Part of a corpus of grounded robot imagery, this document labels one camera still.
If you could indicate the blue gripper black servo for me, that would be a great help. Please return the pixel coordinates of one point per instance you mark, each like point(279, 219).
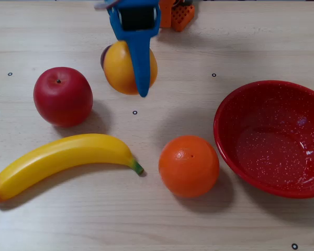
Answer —
point(137, 36)

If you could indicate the yellow orange toy peach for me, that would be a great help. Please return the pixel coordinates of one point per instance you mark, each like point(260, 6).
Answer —
point(117, 70)

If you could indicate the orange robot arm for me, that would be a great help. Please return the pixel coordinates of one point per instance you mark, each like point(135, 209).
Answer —
point(165, 13)

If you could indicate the red speckled bowl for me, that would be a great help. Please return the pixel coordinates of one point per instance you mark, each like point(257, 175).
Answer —
point(272, 146)

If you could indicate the dark purple toy plum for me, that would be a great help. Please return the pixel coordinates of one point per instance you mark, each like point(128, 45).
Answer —
point(103, 57)

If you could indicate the red toy apple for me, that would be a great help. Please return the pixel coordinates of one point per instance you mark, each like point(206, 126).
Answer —
point(62, 96)

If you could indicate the toy orange fruit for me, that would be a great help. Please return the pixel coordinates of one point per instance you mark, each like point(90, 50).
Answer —
point(189, 166)

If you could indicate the yellow toy banana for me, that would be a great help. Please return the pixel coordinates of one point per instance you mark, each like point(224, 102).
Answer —
point(62, 154)

